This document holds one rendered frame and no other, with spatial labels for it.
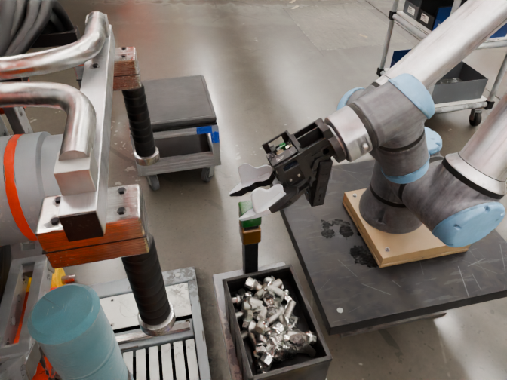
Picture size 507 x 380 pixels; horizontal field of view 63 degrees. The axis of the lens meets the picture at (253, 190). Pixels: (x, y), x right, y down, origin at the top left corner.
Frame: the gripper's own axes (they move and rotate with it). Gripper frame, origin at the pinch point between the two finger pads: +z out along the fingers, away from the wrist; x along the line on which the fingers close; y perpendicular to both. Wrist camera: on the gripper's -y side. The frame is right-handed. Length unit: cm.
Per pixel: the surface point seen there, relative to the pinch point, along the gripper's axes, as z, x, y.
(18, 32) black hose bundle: 10.3, -5.7, 40.9
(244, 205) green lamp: 0.1, -3.0, -3.2
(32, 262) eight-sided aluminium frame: 37.3, -4.4, 10.0
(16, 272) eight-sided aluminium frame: 39.6, -2.8, 11.0
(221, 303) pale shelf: 15.6, 3.1, -19.1
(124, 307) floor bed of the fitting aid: 54, -29, -42
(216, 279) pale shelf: 15.2, -3.3, -19.3
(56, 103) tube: 6.7, 11.8, 37.6
